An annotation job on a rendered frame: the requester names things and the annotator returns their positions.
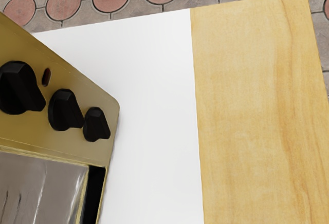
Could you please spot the glass oven door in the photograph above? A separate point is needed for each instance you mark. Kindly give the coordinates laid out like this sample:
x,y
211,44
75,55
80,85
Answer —
x,y
38,190

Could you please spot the gold oven with black knobs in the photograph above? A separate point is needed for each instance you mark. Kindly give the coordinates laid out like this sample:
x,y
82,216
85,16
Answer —
x,y
77,80

